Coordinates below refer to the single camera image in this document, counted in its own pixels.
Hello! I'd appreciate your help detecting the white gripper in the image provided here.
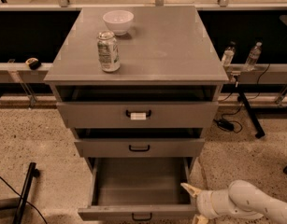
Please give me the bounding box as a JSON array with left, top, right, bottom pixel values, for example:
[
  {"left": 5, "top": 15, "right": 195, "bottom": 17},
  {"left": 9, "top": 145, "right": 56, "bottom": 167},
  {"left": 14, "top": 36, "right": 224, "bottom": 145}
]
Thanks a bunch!
[{"left": 180, "top": 183, "right": 235, "bottom": 224}]

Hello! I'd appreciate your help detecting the grey bottom drawer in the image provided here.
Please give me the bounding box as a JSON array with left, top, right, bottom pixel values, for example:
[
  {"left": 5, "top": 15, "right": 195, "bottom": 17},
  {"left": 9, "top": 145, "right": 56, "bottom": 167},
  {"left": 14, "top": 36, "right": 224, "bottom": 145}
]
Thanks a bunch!
[{"left": 78, "top": 157, "right": 197, "bottom": 222}]

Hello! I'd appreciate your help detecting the grey drawer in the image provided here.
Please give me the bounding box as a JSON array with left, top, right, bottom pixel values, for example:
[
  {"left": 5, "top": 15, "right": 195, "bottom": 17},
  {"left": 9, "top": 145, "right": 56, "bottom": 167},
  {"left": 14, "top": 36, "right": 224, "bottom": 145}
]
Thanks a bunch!
[
  {"left": 75, "top": 128, "right": 205, "bottom": 158},
  {"left": 78, "top": 157, "right": 197, "bottom": 222},
  {"left": 57, "top": 93, "right": 218, "bottom": 128}
]

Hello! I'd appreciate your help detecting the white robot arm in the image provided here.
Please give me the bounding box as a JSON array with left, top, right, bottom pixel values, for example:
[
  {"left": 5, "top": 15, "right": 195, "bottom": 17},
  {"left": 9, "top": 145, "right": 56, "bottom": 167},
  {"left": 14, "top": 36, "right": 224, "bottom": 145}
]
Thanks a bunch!
[{"left": 181, "top": 180, "right": 287, "bottom": 224}]

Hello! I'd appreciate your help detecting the grey top drawer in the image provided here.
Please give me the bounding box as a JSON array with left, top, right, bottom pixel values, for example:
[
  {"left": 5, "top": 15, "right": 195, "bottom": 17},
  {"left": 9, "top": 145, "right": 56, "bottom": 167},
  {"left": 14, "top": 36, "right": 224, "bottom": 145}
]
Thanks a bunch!
[{"left": 57, "top": 93, "right": 218, "bottom": 128}]

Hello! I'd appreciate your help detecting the grey drawer cabinet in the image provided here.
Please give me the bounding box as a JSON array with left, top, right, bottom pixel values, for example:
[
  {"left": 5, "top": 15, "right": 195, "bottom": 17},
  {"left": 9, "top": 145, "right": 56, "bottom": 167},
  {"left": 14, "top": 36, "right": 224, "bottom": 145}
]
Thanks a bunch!
[{"left": 43, "top": 5, "right": 229, "bottom": 173}]

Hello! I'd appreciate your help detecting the grey middle drawer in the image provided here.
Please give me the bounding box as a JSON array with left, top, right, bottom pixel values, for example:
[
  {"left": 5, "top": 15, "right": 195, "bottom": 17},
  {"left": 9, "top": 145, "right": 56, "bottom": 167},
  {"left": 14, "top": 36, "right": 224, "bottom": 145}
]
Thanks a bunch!
[{"left": 75, "top": 128, "right": 205, "bottom": 158}]

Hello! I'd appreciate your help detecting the left clear water bottle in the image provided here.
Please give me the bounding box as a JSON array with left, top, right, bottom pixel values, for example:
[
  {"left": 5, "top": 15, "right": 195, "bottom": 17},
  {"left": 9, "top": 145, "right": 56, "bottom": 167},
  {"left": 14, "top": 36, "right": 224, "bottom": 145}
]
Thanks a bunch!
[{"left": 222, "top": 41, "right": 236, "bottom": 67}]

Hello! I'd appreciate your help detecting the clear water bottle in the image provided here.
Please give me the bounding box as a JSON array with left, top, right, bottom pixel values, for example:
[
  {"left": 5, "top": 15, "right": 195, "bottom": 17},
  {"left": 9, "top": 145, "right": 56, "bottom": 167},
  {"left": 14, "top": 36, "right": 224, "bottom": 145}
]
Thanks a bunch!
[
  {"left": 222, "top": 41, "right": 236, "bottom": 67},
  {"left": 245, "top": 42, "right": 263, "bottom": 71}
]

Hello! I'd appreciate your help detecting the right clear water bottle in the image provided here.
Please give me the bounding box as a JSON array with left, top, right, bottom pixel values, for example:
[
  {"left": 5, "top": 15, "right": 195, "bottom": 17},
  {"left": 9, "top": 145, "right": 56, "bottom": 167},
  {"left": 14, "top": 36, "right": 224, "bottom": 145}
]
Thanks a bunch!
[{"left": 245, "top": 42, "right": 263, "bottom": 71}]

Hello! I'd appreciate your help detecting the black stand leg left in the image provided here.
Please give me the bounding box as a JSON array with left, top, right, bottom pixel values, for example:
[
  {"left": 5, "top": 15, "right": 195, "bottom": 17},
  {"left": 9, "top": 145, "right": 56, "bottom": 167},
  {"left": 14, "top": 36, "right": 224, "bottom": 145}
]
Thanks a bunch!
[{"left": 12, "top": 162, "right": 40, "bottom": 224}]

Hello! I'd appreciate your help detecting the white bowl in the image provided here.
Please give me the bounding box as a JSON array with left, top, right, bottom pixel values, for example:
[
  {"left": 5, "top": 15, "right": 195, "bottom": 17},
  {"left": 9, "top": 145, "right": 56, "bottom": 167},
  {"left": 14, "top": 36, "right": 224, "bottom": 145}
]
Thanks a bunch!
[{"left": 103, "top": 10, "right": 134, "bottom": 35}]

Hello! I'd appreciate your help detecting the black yellow tape measure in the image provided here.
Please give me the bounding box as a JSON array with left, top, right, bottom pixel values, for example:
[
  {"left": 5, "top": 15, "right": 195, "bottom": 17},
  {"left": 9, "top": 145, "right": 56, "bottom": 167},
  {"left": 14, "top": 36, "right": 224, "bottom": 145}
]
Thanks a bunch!
[{"left": 25, "top": 58, "right": 41, "bottom": 70}]

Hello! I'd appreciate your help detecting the black power adapter with cable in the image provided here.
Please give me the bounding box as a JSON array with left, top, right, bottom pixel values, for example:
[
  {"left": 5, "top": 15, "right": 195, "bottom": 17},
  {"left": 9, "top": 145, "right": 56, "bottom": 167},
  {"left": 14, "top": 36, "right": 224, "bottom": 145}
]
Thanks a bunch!
[{"left": 214, "top": 105, "right": 243, "bottom": 133}]

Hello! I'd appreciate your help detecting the black floor cable left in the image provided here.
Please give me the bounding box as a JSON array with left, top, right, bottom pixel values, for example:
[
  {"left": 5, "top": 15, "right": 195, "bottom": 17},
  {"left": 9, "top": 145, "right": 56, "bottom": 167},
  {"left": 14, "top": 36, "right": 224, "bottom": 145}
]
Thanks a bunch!
[{"left": 0, "top": 170, "right": 49, "bottom": 224}]

